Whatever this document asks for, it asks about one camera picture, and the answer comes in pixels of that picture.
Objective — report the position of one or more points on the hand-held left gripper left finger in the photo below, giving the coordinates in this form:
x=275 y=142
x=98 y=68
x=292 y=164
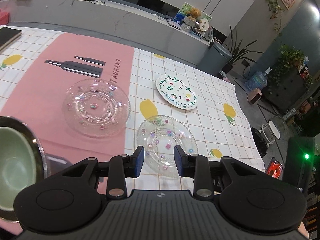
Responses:
x=140 y=161

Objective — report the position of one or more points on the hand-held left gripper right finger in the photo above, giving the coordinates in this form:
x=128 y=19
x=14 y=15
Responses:
x=178 y=160

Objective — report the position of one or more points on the clear glass plate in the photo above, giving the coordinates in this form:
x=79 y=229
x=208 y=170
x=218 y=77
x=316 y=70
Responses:
x=162 y=135
x=96 y=107

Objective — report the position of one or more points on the painted white plate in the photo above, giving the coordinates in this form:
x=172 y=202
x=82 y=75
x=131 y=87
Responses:
x=176 y=92

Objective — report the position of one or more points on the green ceramic bowl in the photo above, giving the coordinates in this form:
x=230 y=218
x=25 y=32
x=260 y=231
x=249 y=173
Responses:
x=12 y=165

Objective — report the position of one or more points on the smartphone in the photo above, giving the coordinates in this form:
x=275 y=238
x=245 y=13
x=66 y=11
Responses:
x=274 y=168

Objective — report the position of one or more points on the white round stool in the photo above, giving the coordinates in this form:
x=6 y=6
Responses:
x=273 y=128

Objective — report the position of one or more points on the black chair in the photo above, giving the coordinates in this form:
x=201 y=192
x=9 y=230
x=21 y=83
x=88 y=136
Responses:
x=259 y=142

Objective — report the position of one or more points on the checked lemon tablecloth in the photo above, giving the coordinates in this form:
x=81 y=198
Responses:
x=212 y=120

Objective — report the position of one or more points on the dark cabinet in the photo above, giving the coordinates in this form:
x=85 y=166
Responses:
x=285 y=92

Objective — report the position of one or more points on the pink heater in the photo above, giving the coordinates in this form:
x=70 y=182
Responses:
x=254 y=96

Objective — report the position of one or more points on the blue water jug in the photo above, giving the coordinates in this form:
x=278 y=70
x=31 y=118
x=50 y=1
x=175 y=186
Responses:
x=258 y=81

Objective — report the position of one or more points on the pink slipper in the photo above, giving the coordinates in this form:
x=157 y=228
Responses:
x=224 y=76

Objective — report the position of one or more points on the bushy green plant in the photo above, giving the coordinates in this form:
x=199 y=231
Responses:
x=290 y=60

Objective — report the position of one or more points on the grey trash bin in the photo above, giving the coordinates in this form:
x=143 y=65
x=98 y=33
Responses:
x=213 y=57

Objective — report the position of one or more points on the tall leafy potted plant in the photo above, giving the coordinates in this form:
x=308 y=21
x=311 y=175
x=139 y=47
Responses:
x=237 y=52

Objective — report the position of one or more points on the pink placemat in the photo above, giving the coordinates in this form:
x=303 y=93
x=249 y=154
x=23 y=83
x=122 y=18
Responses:
x=37 y=80

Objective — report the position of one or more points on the round paper fan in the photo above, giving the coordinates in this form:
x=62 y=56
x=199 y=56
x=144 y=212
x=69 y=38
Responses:
x=204 y=24

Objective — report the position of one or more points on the brown teddy bear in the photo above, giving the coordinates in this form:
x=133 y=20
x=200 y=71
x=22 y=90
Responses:
x=194 y=14

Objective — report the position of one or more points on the teddy bear with clutter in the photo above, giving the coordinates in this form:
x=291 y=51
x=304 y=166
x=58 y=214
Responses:
x=183 y=8

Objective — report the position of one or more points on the hanging vine plant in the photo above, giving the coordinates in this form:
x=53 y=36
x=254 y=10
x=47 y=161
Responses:
x=275 y=7

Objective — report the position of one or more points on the black book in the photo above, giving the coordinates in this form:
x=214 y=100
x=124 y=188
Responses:
x=7 y=37

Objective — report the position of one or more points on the pink basket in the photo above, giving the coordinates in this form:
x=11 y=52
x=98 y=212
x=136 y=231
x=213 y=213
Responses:
x=3 y=16

